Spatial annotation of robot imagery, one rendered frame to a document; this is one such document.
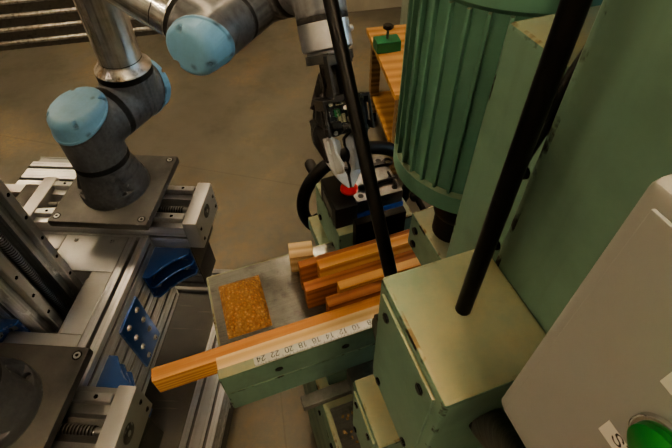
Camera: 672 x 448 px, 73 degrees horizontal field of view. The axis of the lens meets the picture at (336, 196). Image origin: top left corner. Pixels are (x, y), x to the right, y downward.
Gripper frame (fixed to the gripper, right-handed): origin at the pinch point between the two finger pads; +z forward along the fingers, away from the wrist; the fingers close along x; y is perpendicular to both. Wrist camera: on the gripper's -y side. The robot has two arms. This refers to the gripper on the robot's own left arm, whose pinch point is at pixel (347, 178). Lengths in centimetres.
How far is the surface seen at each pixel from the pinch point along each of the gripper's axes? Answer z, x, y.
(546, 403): -6, -9, 57
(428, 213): 4.0, 7.2, 13.6
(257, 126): 13, 4, -186
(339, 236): 9.3, -3.3, 0.4
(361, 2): -49, 109, -279
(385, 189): 3.8, 6.4, -0.7
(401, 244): 10.9, 5.1, 6.7
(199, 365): 17.6, -28.9, 11.3
